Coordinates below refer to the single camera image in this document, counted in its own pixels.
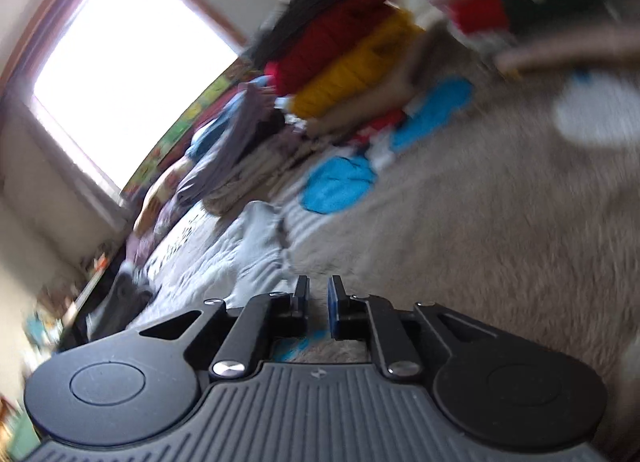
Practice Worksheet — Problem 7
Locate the cluttered side table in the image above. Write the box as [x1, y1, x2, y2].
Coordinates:
[22, 247, 127, 349]

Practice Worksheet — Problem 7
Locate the white quilted bedspread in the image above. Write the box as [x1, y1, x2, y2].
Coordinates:
[125, 199, 312, 329]

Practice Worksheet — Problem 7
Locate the red folded cloth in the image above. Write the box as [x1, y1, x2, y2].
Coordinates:
[264, 0, 397, 94]

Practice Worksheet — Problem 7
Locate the blue crumpled garment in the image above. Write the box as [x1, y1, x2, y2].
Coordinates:
[186, 91, 252, 159]

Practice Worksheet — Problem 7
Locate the beige blanket with blue patches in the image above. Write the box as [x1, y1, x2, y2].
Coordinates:
[277, 17, 640, 393]

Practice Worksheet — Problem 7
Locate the yellow patterned pillow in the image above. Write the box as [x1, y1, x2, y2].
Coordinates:
[131, 161, 197, 237]

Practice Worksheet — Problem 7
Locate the small red cloth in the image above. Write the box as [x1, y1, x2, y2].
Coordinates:
[449, 0, 512, 37]

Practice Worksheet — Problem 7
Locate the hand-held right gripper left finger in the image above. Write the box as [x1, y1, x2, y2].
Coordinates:
[138, 275, 311, 378]

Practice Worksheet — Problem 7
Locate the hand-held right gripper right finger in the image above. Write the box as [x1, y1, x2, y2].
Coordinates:
[327, 275, 497, 378]

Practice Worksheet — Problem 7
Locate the bright window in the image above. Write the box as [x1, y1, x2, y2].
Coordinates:
[31, 0, 242, 194]

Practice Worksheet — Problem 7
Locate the black folded cloth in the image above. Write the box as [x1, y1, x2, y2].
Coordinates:
[249, 0, 372, 69]

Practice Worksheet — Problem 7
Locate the yellow folded cloth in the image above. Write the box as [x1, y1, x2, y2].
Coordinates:
[289, 9, 427, 121]

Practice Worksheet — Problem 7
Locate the dark grey cloth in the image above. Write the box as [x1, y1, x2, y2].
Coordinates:
[89, 266, 155, 342]

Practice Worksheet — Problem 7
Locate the grey crumpled garment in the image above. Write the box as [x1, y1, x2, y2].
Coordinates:
[172, 83, 281, 204]

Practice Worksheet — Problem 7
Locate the colourful printed headboard cloth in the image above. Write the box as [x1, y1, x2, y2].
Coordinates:
[121, 58, 252, 199]

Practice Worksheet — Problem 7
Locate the tan folded cloth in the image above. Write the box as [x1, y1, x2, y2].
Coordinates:
[304, 35, 453, 139]

